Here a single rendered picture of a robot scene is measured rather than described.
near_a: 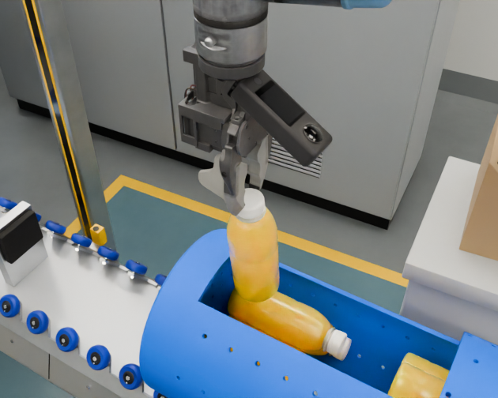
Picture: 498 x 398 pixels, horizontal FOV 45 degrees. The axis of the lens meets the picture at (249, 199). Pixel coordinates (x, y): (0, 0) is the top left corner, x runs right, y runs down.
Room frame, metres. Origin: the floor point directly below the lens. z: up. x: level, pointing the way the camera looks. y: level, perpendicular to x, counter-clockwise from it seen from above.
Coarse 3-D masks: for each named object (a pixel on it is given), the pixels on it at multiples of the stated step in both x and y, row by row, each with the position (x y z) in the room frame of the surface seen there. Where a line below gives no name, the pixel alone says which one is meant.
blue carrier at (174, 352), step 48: (192, 288) 0.54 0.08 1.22; (288, 288) 0.67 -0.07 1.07; (336, 288) 0.63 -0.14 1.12; (144, 336) 0.50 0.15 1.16; (192, 336) 0.48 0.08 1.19; (240, 336) 0.47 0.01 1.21; (384, 336) 0.57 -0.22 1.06; (432, 336) 0.54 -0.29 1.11; (192, 384) 0.44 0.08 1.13; (240, 384) 0.42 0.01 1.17; (288, 384) 0.41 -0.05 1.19; (336, 384) 0.40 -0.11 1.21; (384, 384) 0.52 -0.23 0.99; (480, 384) 0.38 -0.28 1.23
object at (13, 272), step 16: (16, 208) 0.86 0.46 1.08; (0, 224) 0.81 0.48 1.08; (16, 224) 0.82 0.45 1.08; (32, 224) 0.84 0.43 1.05; (0, 240) 0.78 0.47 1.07; (16, 240) 0.80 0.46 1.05; (32, 240) 0.83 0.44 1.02; (0, 256) 0.78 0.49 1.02; (16, 256) 0.79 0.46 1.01; (32, 256) 0.84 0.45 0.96; (16, 272) 0.80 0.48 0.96
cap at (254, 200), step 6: (246, 192) 0.57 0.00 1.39; (252, 192) 0.57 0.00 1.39; (258, 192) 0.56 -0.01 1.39; (246, 198) 0.55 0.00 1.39; (252, 198) 0.55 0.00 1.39; (258, 198) 0.55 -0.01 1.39; (246, 204) 0.55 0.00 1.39; (252, 204) 0.55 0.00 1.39; (258, 204) 0.54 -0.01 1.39; (264, 204) 0.55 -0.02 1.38; (246, 210) 0.54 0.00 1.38; (252, 210) 0.54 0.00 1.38; (258, 210) 0.54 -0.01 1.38; (240, 216) 0.54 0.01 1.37; (246, 216) 0.54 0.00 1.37; (252, 216) 0.54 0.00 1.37
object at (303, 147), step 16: (256, 80) 0.55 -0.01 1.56; (272, 80) 0.57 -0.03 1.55; (240, 96) 0.54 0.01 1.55; (256, 96) 0.53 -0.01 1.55; (272, 96) 0.54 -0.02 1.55; (288, 96) 0.55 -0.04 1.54; (256, 112) 0.53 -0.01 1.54; (272, 112) 0.52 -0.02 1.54; (288, 112) 0.53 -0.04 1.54; (304, 112) 0.54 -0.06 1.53; (272, 128) 0.51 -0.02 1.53; (288, 128) 0.51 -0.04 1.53; (304, 128) 0.51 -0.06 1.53; (320, 128) 0.53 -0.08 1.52; (288, 144) 0.50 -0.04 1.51; (304, 144) 0.50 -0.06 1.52; (320, 144) 0.50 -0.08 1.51; (304, 160) 0.49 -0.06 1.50
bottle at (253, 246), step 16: (240, 224) 0.54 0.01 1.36; (256, 224) 0.54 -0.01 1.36; (272, 224) 0.55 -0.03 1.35; (240, 240) 0.53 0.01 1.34; (256, 240) 0.53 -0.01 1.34; (272, 240) 0.54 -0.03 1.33; (240, 256) 0.53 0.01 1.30; (256, 256) 0.53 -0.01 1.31; (272, 256) 0.54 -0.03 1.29; (240, 272) 0.54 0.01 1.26; (256, 272) 0.53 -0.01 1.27; (272, 272) 0.54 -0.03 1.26; (240, 288) 0.54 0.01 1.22; (256, 288) 0.53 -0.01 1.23; (272, 288) 0.54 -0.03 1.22
